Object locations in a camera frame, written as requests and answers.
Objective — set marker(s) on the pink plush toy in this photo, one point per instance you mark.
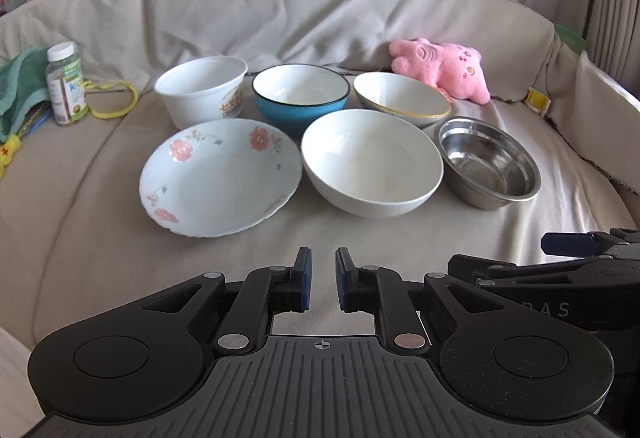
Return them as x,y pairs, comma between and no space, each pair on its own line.
452,69

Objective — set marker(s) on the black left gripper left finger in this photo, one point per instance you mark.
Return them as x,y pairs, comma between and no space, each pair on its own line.
251,305

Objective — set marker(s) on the white paper noodle bowl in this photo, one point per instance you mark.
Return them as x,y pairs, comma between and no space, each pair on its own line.
203,90

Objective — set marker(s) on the stainless steel bowl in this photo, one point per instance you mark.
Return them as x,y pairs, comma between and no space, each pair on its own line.
485,167

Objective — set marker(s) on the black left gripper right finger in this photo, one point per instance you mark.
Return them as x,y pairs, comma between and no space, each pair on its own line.
380,292

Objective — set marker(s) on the kids vitamin bottle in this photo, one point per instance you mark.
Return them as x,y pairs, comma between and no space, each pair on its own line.
66,83

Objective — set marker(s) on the blue enamel bowl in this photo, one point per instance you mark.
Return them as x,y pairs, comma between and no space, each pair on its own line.
293,96

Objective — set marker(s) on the large white ceramic bowl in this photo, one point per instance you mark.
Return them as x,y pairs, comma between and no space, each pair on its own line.
371,164

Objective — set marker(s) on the white bowl yellow rim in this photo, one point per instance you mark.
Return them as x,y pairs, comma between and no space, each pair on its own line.
403,97

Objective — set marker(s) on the beige sofa cover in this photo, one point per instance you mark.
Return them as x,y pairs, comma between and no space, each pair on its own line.
75,240

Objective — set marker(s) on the green towel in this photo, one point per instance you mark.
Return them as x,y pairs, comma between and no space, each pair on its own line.
23,87

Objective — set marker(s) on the white floral plate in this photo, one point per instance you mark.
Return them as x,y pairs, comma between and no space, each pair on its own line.
218,178

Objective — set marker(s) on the yellow white small box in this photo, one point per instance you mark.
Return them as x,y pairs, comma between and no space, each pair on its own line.
537,101

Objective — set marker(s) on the yellow toy charm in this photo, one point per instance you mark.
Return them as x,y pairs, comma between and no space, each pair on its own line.
7,151

